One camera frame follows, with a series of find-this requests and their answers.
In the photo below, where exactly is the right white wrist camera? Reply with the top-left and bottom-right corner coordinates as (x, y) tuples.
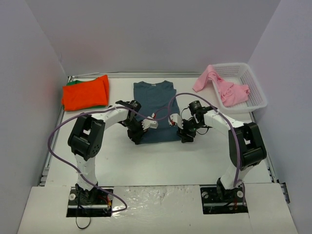
(168, 113), (183, 129)

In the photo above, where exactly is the orange folded t shirt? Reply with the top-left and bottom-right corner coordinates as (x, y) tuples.
(61, 75), (110, 112)

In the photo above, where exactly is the blue t shirt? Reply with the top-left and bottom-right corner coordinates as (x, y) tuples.
(134, 80), (180, 144)

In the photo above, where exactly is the thin black cable loop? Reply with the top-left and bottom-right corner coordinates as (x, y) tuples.
(75, 215), (91, 230)

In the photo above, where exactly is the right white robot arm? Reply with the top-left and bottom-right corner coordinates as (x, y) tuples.
(169, 100), (267, 201)

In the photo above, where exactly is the white plastic basket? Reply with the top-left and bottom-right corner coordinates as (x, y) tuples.
(213, 63), (268, 114)

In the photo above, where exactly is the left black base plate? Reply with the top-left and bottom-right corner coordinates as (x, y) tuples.
(66, 187), (113, 217)

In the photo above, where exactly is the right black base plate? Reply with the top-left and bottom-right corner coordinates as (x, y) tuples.
(200, 185), (248, 215)

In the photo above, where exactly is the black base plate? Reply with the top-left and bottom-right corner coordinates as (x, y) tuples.
(66, 187), (113, 217)
(200, 185), (248, 215)

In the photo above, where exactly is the pink t shirt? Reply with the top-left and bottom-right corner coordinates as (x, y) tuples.
(193, 65), (250, 107)

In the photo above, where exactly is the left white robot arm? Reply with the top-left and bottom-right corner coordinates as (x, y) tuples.
(68, 100), (146, 204)

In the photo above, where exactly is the green folded t shirt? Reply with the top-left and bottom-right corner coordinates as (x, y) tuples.
(66, 80), (83, 86)

